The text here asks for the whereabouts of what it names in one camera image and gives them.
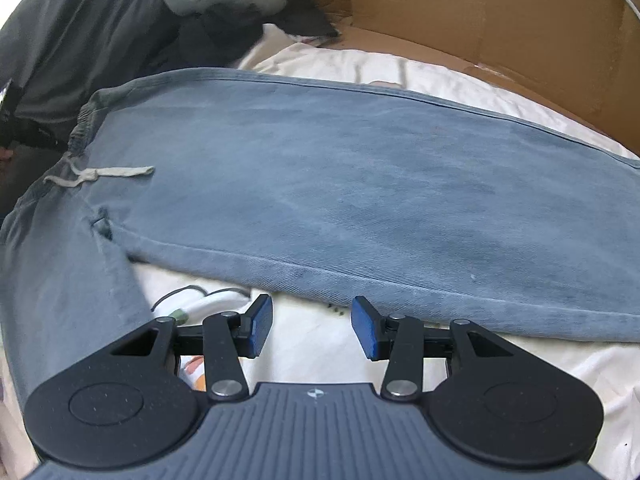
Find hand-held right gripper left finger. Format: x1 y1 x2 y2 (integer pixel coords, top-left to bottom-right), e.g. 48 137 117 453
107 294 275 402

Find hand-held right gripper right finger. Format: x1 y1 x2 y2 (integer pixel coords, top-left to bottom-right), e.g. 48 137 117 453
350 296 516 402

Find blue denim drawstring pants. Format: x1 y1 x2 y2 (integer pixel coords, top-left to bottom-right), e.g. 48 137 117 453
0 67 640 406

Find white bear print bed sheet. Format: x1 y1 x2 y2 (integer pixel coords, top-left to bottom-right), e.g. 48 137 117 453
0 22 640 480

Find black garment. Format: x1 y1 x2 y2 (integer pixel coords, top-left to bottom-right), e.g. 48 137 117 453
260 0 341 41

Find low cardboard box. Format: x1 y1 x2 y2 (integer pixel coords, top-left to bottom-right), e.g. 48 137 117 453
265 0 640 156

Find thin dark cord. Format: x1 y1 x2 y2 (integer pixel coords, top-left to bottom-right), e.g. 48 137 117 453
151 285 253 311

